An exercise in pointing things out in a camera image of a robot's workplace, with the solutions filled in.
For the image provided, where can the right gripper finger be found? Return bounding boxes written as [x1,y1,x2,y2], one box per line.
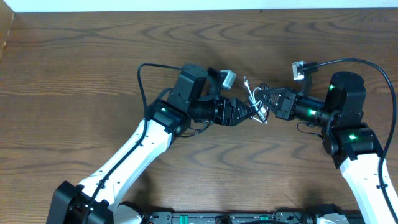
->
[256,88,284,104]
[260,95,281,117]

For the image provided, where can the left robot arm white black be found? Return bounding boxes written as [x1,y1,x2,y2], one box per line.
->
[47,64,252,223]

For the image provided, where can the white usb cable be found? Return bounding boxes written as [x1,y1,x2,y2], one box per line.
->
[243,77,269,124]

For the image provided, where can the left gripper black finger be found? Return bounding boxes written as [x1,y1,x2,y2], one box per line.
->
[234,114,252,126]
[237,100,252,116]

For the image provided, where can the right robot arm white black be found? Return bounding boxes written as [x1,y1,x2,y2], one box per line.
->
[256,72,397,223]

